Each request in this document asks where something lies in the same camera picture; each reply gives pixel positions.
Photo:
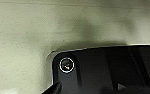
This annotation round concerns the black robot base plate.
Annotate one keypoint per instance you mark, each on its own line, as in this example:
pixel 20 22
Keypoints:
pixel 101 66

